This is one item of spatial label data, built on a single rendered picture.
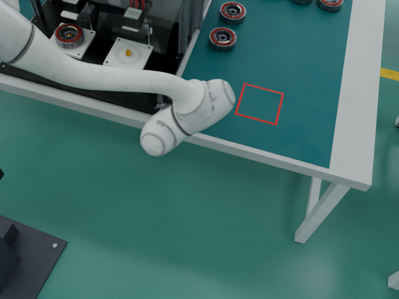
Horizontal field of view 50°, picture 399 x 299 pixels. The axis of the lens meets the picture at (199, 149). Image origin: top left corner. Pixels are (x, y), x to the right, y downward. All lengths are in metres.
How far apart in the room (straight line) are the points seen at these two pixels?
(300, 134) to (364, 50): 0.56
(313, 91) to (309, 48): 0.23
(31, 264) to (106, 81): 1.32
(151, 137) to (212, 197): 1.13
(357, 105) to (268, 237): 0.82
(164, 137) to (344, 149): 0.73
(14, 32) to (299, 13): 1.39
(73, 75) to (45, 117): 1.57
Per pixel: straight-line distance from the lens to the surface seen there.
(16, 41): 0.92
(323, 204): 1.81
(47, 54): 0.96
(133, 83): 1.03
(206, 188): 2.25
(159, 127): 1.15
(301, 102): 1.67
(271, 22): 1.95
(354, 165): 1.59
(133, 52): 1.71
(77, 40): 1.74
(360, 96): 1.78
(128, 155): 2.34
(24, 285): 2.15
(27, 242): 2.21
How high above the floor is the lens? 2.01
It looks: 58 degrees down
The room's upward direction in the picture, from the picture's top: 7 degrees clockwise
